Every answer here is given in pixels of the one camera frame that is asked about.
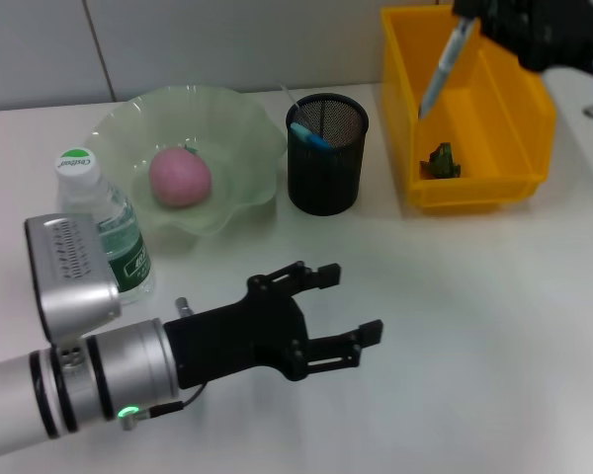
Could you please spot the green wavy glass fruit plate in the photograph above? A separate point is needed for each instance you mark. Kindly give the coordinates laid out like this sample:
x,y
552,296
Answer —
x,y
237,148

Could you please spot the yellow plastic bin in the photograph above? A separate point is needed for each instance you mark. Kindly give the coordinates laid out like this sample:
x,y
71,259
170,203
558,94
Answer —
x,y
499,123

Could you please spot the clear green-label water bottle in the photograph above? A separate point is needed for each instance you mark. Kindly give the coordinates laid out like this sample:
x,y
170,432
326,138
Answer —
x,y
128,257

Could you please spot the blue scissors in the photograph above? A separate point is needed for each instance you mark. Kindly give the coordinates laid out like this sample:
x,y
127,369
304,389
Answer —
x,y
316,140

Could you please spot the transparent plastic ruler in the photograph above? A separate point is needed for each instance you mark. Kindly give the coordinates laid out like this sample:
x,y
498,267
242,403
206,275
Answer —
x,y
289,101

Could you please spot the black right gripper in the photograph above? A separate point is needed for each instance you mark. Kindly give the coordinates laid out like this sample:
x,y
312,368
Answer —
x,y
563,34

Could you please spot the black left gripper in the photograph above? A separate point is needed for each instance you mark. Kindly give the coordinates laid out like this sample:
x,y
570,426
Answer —
x,y
237,336

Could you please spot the black mesh pen holder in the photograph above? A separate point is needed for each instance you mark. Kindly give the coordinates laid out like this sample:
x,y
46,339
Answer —
x,y
321,182

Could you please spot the grey pen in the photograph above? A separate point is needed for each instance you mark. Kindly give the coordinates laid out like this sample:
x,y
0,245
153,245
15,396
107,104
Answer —
x,y
445,64

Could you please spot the pink peach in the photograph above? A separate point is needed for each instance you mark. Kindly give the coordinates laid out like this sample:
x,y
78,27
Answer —
x,y
178,178

